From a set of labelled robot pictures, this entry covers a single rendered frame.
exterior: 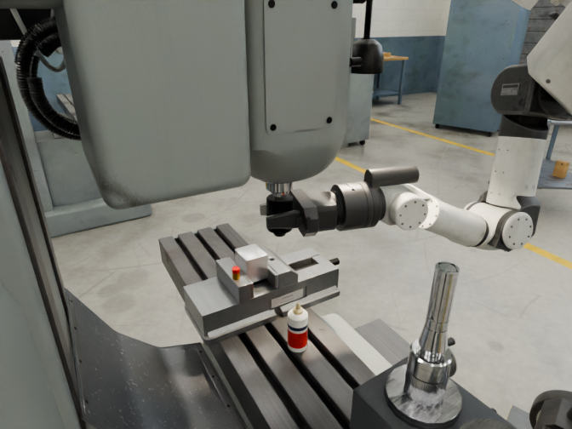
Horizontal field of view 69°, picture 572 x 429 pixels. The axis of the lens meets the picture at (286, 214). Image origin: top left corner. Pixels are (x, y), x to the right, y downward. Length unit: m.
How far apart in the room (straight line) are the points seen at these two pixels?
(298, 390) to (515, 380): 1.68
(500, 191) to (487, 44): 5.71
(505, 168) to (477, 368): 1.53
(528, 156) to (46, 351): 0.88
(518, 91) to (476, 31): 5.75
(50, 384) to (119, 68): 0.36
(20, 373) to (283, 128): 0.42
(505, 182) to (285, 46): 0.58
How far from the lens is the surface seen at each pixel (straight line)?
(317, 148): 0.64
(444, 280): 0.46
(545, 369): 2.51
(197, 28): 0.51
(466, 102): 6.77
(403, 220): 0.78
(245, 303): 0.91
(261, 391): 0.82
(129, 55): 0.49
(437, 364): 0.52
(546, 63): 0.84
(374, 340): 1.24
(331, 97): 0.62
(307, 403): 0.81
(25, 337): 0.53
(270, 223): 0.72
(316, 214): 0.71
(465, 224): 0.90
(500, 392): 2.30
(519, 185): 0.97
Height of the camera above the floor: 1.55
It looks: 25 degrees down
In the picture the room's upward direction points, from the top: straight up
